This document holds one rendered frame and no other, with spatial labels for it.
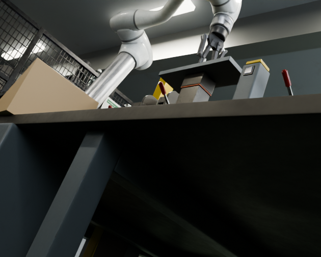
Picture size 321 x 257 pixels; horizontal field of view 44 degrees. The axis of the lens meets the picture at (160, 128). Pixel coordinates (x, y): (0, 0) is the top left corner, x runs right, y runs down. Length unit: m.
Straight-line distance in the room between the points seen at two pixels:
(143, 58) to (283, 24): 2.10
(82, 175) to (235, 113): 0.44
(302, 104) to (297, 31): 3.14
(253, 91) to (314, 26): 2.47
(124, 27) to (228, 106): 1.37
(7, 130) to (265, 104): 0.89
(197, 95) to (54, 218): 0.75
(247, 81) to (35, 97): 0.74
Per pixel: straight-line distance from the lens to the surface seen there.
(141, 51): 2.11
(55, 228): 1.01
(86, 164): 1.03
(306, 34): 3.77
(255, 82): 1.37
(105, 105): 2.81
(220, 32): 1.72
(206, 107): 0.80
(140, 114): 0.92
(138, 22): 2.03
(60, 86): 1.54
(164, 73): 1.67
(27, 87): 1.48
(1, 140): 1.37
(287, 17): 4.02
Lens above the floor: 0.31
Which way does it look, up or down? 23 degrees up
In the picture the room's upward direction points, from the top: 22 degrees clockwise
